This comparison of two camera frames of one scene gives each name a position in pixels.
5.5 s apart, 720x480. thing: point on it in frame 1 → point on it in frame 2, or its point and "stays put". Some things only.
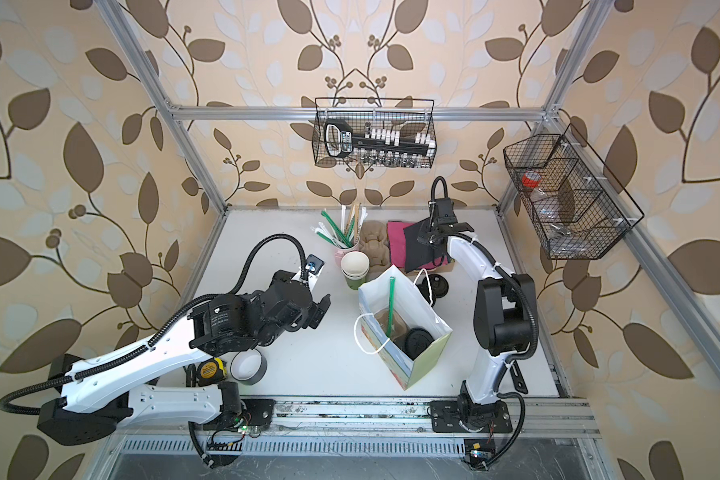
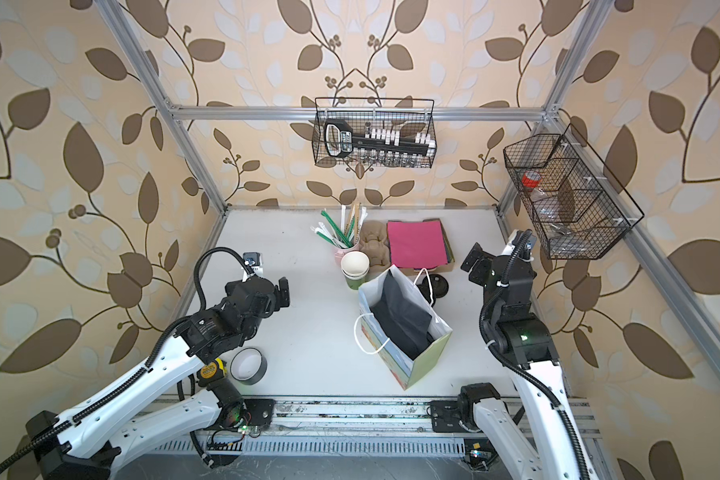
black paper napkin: (419, 254) → (401, 318)
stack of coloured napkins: (396, 246) stays put
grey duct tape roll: (248, 366) stays put
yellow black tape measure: (211, 371) stays put
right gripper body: (428, 239) → (480, 275)
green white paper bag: (403, 328) stays put
